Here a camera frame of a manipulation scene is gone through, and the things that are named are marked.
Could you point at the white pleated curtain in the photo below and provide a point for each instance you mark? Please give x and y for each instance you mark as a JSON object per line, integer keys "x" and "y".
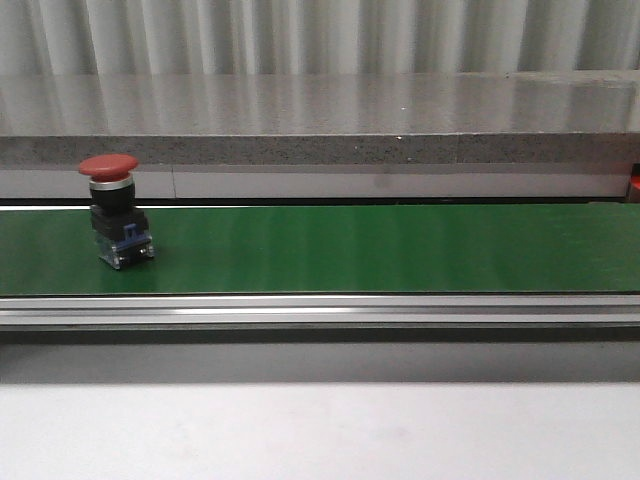
{"x": 309, "y": 37}

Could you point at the grey stone countertop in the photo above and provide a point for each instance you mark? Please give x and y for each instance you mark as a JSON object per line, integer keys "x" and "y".
{"x": 198, "y": 136}

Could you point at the green conveyor belt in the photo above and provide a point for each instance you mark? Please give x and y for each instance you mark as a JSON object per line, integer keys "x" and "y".
{"x": 470, "y": 248}

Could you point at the aluminium conveyor frame rail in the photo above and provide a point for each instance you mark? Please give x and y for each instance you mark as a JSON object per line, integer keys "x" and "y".
{"x": 292, "y": 311}

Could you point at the red object at right edge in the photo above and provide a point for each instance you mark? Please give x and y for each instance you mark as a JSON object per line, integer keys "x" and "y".
{"x": 633, "y": 192}

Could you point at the red mushroom push button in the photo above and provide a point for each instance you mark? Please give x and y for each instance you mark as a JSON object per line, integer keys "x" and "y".
{"x": 121, "y": 229}

